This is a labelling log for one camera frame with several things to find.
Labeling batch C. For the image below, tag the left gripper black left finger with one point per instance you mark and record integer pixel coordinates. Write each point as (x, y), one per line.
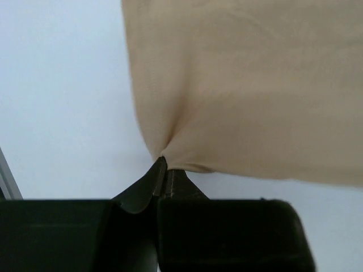
(136, 198)

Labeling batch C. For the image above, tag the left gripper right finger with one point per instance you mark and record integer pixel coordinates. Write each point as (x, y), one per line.
(179, 186)

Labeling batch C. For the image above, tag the beige t shirt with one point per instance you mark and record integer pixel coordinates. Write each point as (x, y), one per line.
(263, 89)

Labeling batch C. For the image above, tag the aluminium frame rail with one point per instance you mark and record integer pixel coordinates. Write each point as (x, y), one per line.
(9, 187)

